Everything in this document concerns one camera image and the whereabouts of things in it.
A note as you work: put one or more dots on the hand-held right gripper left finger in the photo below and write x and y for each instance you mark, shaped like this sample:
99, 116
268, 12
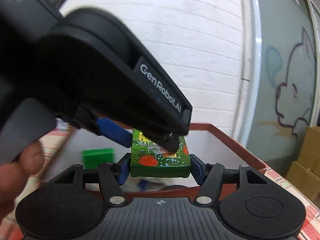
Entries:
124, 170

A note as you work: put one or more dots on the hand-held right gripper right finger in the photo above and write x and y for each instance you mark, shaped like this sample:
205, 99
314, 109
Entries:
196, 167

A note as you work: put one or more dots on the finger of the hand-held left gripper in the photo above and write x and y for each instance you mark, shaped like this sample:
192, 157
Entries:
112, 130
172, 142

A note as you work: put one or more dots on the green floral box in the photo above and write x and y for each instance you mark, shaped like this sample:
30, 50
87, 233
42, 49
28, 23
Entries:
97, 158
155, 163

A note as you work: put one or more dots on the brown cardboard storage box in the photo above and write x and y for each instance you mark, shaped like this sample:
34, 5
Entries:
220, 142

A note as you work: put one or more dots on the person's left hand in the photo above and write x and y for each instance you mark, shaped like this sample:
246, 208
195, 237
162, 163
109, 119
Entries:
15, 177

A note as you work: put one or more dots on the plaid tablecloth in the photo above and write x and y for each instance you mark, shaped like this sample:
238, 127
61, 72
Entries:
282, 187

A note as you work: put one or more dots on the brown cardboard carton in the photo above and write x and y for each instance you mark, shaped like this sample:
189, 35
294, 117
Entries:
311, 145
303, 182

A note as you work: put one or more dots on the cartoon decorated glass door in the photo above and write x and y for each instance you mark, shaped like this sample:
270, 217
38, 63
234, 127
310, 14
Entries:
275, 55

